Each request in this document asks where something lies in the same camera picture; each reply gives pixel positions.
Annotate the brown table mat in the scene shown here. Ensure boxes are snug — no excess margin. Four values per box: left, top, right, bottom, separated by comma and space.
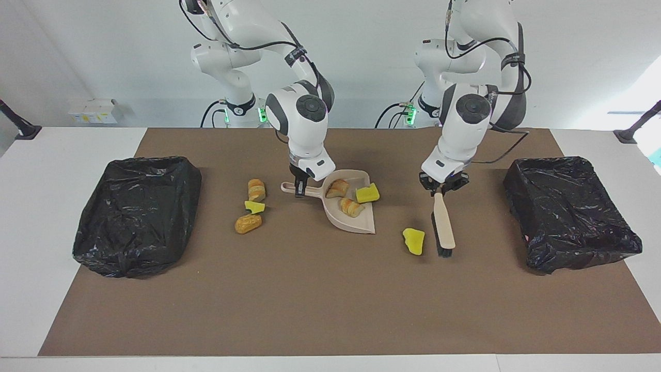
38, 128, 661, 357

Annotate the black camera stand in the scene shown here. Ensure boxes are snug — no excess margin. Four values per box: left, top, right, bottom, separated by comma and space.
613, 100, 661, 144
0, 99, 42, 140

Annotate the black base power cable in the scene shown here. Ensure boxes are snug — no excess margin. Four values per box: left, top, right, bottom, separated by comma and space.
374, 102, 414, 129
200, 101, 228, 128

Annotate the yellow sponge piece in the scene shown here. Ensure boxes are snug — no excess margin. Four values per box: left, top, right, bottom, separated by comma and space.
402, 228, 426, 256
355, 182, 381, 204

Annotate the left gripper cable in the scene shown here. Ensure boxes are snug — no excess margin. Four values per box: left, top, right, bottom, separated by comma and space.
473, 127, 530, 165

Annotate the brown bread nugget toy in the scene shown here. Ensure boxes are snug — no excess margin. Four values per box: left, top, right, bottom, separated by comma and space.
234, 213, 263, 235

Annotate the beige plastic dustpan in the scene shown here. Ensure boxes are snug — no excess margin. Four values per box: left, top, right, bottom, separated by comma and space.
280, 169, 376, 235

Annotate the beige hand brush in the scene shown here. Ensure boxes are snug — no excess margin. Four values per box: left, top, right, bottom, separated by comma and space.
431, 191, 457, 258

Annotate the black bag-lined bin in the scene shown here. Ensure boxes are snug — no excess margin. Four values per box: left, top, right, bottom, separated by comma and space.
72, 156, 203, 280
503, 156, 643, 275

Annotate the white wall outlet box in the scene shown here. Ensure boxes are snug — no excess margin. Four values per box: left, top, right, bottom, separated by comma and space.
68, 98, 118, 125

